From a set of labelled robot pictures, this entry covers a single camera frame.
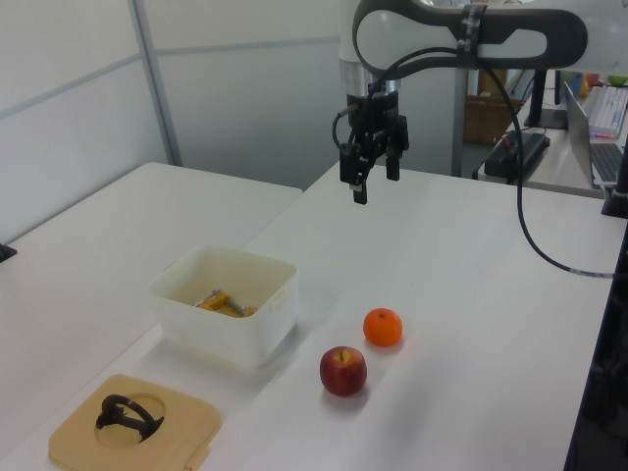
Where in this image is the beige container lid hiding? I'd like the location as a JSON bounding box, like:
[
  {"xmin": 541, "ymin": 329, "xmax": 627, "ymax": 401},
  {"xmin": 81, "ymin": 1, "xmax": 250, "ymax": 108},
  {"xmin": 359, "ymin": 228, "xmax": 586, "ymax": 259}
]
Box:
[{"xmin": 47, "ymin": 374, "xmax": 223, "ymax": 471}]

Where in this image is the black cable strap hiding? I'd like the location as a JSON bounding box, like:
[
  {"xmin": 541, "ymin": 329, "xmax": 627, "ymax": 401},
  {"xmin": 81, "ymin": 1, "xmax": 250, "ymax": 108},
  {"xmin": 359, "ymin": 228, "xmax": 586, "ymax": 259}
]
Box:
[{"xmin": 456, "ymin": 3, "xmax": 488, "ymax": 70}]

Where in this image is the white plastic container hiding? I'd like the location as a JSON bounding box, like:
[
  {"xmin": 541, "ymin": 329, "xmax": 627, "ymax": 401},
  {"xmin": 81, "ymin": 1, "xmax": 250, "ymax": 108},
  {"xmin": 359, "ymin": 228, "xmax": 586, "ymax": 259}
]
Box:
[{"xmin": 147, "ymin": 243, "xmax": 300, "ymax": 370}]

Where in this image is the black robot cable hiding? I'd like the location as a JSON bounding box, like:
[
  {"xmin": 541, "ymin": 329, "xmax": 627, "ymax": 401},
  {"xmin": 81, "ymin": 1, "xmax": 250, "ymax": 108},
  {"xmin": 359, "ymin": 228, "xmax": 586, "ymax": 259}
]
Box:
[{"xmin": 367, "ymin": 46, "xmax": 615, "ymax": 280}]

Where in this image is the black lid handle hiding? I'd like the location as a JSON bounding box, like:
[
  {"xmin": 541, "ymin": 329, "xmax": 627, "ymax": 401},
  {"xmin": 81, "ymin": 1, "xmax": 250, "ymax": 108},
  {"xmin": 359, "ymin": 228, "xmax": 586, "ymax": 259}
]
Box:
[{"xmin": 95, "ymin": 393, "xmax": 166, "ymax": 445}]

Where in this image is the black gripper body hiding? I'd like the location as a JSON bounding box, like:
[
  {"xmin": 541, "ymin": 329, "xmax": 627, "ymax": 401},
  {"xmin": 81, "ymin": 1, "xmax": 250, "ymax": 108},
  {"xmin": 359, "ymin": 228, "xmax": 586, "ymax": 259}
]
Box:
[{"xmin": 345, "ymin": 90, "xmax": 400, "ymax": 148}]

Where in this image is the black monitor stand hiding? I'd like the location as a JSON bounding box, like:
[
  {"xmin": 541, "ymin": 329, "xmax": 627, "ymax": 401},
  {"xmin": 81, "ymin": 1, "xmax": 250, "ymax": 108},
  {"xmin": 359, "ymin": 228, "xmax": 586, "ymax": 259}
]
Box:
[{"xmin": 523, "ymin": 69, "xmax": 570, "ymax": 131}]

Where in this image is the black metal frame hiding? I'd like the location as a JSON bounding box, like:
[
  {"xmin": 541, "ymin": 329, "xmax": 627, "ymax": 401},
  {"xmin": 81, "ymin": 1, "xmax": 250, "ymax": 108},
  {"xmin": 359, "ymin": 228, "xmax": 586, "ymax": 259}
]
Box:
[{"xmin": 562, "ymin": 131, "xmax": 628, "ymax": 471}]

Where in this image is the yellow toy tool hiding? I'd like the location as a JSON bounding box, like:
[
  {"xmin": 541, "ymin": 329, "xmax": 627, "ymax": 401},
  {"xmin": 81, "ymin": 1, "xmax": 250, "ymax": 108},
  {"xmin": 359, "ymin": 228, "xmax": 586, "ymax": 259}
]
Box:
[{"xmin": 190, "ymin": 288, "xmax": 259, "ymax": 319}]

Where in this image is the black electronics box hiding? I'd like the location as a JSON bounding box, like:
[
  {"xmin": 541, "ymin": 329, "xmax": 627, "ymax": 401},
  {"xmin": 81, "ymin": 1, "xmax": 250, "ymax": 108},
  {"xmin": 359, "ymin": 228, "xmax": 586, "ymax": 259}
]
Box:
[{"xmin": 484, "ymin": 131, "xmax": 550, "ymax": 185}]

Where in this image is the grey partition post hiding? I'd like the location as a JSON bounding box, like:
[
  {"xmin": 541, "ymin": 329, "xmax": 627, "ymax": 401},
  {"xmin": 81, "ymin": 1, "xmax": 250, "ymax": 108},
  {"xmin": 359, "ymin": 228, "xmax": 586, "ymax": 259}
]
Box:
[{"xmin": 131, "ymin": 0, "xmax": 183, "ymax": 168}]

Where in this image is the white keyboard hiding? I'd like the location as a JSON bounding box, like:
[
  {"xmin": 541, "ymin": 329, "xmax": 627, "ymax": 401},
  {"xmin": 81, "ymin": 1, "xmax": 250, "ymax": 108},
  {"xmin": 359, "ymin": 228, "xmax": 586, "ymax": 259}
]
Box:
[{"xmin": 586, "ymin": 83, "xmax": 628, "ymax": 143}]

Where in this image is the orange toy fruit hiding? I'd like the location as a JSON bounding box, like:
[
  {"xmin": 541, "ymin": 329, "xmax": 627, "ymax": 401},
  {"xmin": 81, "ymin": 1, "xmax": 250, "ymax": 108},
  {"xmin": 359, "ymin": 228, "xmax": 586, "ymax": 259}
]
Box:
[{"xmin": 362, "ymin": 307, "xmax": 404, "ymax": 348}]

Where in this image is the silver laptop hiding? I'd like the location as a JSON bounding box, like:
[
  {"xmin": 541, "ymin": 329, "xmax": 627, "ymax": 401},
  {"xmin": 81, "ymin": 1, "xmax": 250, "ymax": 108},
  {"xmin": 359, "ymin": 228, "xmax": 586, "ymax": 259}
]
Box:
[{"xmin": 562, "ymin": 80, "xmax": 627, "ymax": 190}]

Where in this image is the red toy apple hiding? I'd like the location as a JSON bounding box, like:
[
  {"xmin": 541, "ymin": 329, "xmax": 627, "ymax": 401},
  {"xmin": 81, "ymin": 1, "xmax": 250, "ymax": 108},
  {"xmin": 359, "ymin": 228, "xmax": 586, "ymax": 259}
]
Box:
[{"xmin": 319, "ymin": 345, "xmax": 368, "ymax": 396}]

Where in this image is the woven basket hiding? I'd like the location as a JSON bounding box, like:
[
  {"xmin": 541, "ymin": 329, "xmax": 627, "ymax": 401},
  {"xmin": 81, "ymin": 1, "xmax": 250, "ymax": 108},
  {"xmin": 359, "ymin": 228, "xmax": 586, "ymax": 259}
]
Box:
[{"xmin": 463, "ymin": 95, "xmax": 525, "ymax": 146}]

